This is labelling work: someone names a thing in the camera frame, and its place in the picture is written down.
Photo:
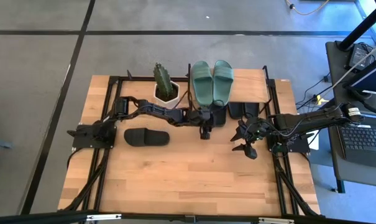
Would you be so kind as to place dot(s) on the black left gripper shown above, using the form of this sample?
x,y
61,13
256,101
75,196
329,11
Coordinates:
x,y
198,116

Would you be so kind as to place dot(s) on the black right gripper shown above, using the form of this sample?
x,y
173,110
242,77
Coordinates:
x,y
268,129

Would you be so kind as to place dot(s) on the green rubber slide sandal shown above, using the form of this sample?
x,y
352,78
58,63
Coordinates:
x,y
202,90
222,90

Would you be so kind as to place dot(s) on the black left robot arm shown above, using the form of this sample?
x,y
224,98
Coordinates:
x,y
156,110

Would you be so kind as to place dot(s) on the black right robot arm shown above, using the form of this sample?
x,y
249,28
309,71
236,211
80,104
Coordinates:
x,y
309,119

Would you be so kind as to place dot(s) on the green cactus plant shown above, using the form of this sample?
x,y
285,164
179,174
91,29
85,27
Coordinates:
x,y
163,81

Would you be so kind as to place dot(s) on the white paper sheet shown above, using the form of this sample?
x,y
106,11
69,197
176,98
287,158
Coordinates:
x,y
315,143

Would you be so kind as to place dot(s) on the yellow floor marker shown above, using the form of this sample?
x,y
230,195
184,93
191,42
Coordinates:
x,y
322,100

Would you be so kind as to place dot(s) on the grey desk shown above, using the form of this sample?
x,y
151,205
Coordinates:
x,y
333,90
333,161

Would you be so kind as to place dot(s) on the black floor power plug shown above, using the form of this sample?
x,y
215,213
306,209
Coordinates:
x,y
326,77

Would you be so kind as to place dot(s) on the black laptop keyboard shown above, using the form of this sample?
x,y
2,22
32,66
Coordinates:
x,y
361,146

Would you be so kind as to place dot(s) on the black power adapter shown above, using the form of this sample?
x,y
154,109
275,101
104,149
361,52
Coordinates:
x,y
358,56

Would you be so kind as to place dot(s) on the black computer monitor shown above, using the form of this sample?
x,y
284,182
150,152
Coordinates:
x,y
374,79

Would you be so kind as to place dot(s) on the black slanted pole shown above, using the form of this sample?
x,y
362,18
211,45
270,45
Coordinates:
x,y
361,26

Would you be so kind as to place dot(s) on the black bar with silver brackets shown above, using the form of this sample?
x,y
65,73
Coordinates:
x,y
51,217

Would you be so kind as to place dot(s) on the grey object on floor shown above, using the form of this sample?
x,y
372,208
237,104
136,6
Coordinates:
x,y
1,143

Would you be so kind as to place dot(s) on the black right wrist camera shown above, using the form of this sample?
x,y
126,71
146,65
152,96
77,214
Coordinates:
x,y
256,132

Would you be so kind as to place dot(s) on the wooden shelf with black frame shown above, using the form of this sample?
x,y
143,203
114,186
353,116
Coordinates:
x,y
250,85

